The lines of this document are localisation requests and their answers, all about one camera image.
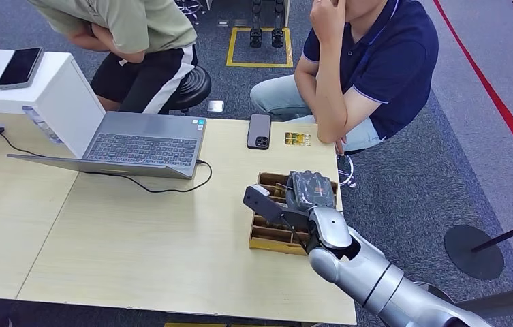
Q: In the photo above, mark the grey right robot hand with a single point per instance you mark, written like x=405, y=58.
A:
x=310, y=192

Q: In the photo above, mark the person's right hand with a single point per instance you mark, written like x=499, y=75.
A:
x=341, y=146

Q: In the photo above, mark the person's left hand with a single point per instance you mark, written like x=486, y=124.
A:
x=328, y=20

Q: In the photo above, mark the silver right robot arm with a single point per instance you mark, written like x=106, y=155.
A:
x=373, y=280

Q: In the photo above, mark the yellow hotel card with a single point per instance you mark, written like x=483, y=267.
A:
x=297, y=139

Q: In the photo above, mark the wooden card organiser box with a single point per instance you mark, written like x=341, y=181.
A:
x=269, y=235

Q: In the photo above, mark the person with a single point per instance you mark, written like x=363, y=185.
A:
x=387, y=58
x=148, y=22

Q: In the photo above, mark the black robot leg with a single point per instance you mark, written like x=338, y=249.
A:
x=255, y=38
x=277, y=38

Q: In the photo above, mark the small silver floor plate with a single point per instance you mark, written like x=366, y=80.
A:
x=240, y=22
x=222, y=23

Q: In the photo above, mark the square silver floor plate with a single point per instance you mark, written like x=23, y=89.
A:
x=215, y=106

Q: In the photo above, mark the chrome stool base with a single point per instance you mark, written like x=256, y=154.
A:
x=190, y=8

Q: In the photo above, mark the black round stool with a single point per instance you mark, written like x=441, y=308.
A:
x=193, y=85

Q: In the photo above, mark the red floor tape line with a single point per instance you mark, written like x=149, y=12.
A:
x=500, y=106

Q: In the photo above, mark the grey open laptop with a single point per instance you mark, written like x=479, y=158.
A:
x=143, y=149

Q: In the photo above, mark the black stanchion pole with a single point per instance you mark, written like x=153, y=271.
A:
x=509, y=234
x=504, y=301

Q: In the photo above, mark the white cabinet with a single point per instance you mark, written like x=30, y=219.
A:
x=62, y=99

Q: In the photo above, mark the black smartphone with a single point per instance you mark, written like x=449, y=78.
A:
x=19, y=67

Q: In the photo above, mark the dark smartphone with camera lenses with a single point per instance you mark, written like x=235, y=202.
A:
x=259, y=128

